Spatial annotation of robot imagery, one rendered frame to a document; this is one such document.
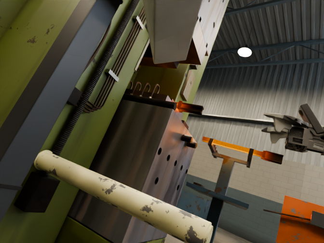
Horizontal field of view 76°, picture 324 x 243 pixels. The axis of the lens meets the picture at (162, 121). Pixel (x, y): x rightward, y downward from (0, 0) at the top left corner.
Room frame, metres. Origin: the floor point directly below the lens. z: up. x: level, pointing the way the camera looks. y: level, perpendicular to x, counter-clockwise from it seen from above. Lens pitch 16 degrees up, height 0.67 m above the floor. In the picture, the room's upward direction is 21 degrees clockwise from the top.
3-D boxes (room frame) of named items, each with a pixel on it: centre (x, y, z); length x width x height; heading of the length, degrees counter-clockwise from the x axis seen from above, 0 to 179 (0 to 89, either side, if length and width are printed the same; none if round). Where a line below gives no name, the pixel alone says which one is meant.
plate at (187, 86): (1.15, -0.07, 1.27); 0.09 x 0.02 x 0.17; 151
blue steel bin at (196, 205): (4.94, -1.13, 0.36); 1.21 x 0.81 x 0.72; 56
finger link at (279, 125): (0.60, -0.35, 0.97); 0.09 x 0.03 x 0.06; 97
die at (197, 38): (0.91, 0.15, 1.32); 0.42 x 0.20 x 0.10; 61
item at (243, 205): (1.19, -0.45, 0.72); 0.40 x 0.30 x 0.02; 154
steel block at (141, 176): (0.96, 0.13, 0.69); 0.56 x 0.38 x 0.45; 61
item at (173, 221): (0.46, 0.05, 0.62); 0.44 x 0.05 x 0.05; 61
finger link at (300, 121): (0.60, -0.39, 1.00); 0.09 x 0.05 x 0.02; 97
